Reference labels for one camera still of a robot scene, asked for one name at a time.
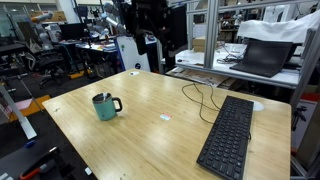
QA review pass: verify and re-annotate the green thermos mug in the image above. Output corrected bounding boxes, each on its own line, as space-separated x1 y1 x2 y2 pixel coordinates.
92 92 123 121

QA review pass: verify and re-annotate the red white sticker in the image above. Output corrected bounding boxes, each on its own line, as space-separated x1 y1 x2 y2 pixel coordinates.
160 113 172 121

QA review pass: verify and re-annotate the flattened cardboard under shelf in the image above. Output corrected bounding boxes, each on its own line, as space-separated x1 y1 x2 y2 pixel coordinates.
167 67 236 89

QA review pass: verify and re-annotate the cardboard box on shelf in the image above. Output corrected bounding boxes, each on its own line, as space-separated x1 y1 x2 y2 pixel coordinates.
193 36 206 52

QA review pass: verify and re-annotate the black computer keyboard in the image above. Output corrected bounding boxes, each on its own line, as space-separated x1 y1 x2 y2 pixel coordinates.
197 96 254 180

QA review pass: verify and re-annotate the white table grommet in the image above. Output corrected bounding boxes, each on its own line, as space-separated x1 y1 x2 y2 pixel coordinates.
252 100 264 111

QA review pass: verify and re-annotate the black monitor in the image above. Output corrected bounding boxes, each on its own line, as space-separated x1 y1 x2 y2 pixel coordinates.
60 23 86 40

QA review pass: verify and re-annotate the black laptop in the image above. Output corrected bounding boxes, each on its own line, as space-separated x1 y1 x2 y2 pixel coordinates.
231 40 293 78

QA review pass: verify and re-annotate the black office chair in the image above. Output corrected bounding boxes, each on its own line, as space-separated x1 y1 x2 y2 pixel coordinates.
33 50 65 88

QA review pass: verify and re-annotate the white cloth cover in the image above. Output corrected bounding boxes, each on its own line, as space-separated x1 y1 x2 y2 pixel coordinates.
237 10 320 43

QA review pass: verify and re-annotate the aluminium frame post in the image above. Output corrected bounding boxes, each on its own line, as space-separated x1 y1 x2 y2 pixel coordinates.
204 0 219 69

